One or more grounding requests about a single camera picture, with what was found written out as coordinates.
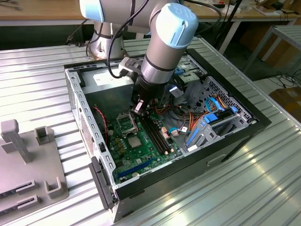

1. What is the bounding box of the blue plastic rail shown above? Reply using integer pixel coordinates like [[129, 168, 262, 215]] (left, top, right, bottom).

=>
[[185, 122, 206, 148]]

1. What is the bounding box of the long wooden desk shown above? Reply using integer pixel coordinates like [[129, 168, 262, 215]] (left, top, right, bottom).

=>
[[0, 0, 301, 27]]

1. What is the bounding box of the grey power supply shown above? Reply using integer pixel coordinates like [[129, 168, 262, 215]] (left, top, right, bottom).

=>
[[79, 65, 136, 123]]

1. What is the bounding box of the coloured power wire bundle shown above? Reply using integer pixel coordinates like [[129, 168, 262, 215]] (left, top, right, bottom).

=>
[[175, 109, 206, 137], [150, 97, 174, 116]]

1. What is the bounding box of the blue disk carrier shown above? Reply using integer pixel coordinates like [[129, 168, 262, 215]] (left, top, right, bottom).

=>
[[202, 106, 238, 125]]

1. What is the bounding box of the silver CPU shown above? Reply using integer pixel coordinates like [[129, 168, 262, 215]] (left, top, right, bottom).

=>
[[127, 137, 142, 149]]

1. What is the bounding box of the grey metal disk bay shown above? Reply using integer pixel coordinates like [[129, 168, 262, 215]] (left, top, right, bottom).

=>
[[173, 53, 208, 111]]

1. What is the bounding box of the orange data wire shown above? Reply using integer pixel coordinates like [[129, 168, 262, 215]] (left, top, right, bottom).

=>
[[215, 95, 230, 110]]

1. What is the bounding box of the black tripod stand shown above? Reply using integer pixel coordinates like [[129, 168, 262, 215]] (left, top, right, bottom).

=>
[[215, 0, 243, 48]]

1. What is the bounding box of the grey parts rack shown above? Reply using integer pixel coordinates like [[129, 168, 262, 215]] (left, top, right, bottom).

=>
[[0, 119, 70, 216]]

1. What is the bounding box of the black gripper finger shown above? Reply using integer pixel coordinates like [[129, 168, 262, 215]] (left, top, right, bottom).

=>
[[131, 98, 146, 117]]

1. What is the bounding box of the metal locking lever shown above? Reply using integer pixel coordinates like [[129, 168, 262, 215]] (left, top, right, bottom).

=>
[[131, 115, 141, 136]]

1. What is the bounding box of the light blue data wire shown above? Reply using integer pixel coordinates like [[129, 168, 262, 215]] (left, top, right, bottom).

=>
[[205, 97, 228, 113]]

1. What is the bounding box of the blue expansion slot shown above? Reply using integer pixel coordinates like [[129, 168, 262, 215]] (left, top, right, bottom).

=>
[[117, 157, 155, 179]]

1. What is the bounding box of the metal socket cover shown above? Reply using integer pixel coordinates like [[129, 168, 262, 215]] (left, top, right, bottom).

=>
[[115, 113, 138, 137]]

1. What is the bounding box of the grey metal frame table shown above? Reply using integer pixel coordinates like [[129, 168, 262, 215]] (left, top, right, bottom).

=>
[[242, 24, 301, 75]]

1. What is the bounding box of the red black twisted wire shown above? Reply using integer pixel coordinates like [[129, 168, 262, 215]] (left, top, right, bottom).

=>
[[91, 106, 110, 145]]

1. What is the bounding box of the brown cardboard box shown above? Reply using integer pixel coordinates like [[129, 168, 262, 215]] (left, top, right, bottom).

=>
[[269, 86, 301, 118]]

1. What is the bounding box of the black RAM slot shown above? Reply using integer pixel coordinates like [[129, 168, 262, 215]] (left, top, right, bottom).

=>
[[144, 114, 169, 154], [141, 115, 167, 155], [139, 116, 165, 156], [147, 114, 172, 153]]

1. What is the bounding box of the black open PC case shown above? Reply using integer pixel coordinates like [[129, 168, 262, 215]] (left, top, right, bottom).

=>
[[63, 48, 272, 224]]

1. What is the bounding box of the grey perforated disk cage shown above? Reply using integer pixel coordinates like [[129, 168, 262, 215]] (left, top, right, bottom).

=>
[[183, 75, 257, 153]]

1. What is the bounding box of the green motherboard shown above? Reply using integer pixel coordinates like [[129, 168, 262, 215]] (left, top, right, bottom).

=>
[[107, 110, 184, 186]]

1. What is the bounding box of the flat cardboard tray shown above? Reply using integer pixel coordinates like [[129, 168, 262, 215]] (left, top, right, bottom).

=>
[[252, 4, 283, 16]]

